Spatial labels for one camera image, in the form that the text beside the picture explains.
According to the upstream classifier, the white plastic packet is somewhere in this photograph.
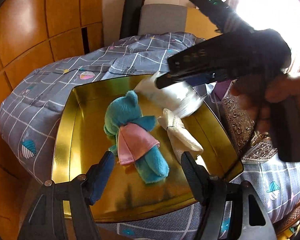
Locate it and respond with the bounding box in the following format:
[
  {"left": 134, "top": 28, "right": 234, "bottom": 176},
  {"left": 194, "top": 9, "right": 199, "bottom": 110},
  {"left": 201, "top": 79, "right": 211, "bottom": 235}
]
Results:
[{"left": 134, "top": 72, "right": 203, "bottom": 119}]

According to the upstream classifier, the teal plush bear pink cape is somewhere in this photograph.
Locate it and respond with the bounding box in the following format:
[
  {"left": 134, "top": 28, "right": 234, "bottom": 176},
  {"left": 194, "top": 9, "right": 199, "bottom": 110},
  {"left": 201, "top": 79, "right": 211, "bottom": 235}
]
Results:
[{"left": 103, "top": 90, "right": 170, "bottom": 184}]

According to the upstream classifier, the cream cloth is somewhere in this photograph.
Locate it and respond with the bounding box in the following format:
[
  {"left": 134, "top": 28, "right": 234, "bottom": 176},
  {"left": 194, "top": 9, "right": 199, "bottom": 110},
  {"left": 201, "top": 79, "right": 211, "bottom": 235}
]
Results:
[{"left": 157, "top": 108, "right": 204, "bottom": 164}]

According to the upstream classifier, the person right hand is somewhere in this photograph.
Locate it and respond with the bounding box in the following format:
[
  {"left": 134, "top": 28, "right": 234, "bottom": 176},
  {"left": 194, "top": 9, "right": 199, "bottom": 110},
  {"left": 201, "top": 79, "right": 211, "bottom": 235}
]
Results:
[{"left": 230, "top": 75, "right": 300, "bottom": 133}]

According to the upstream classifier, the purple cardboard box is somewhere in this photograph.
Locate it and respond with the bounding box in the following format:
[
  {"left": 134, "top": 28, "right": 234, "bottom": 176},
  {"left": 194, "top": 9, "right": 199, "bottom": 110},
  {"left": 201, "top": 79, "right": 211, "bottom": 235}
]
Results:
[{"left": 213, "top": 80, "right": 231, "bottom": 101}]

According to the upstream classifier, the gold metal tin box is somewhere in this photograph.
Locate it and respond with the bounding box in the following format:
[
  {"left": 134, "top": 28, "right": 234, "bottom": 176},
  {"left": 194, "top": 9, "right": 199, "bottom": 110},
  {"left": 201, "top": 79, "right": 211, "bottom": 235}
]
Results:
[{"left": 51, "top": 75, "right": 243, "bottom": 223}]

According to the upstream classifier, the black rolled mat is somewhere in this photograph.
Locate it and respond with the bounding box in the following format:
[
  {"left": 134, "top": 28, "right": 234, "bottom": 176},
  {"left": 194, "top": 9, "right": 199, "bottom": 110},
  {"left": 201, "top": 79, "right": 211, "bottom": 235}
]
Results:
[{"left": 119, "top": 0, "right": 144, "bottom": 39}]

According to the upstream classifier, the grey yellow blue headboard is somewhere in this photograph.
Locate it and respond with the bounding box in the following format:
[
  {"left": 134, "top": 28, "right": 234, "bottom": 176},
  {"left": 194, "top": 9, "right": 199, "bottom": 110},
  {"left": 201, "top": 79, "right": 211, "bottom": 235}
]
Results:
[{"left": 138, "top": 4, "right": 219, "bottom": 40}]

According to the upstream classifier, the ornate gold tissue box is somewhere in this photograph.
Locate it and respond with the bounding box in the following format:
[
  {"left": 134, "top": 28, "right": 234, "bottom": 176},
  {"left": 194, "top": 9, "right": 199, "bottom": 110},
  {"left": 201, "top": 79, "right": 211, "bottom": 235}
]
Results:
[{"left": 221, "top": 89, "right": 277, "bottom": 164}]

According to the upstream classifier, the grey patterned bed quilt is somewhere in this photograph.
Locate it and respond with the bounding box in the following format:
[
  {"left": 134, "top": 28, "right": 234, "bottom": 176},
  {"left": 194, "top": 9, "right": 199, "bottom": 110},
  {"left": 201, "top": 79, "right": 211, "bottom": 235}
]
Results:
[{"left": 0, "top": 31, "right": 300, "bottom": 240}]

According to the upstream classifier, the wooden wardrobe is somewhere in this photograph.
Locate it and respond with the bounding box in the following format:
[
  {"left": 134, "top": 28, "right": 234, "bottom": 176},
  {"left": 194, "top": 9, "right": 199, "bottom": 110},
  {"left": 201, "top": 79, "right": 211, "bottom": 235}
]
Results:
[{"left": 0, "top": 0, "right": 103, "bottom": 239}]

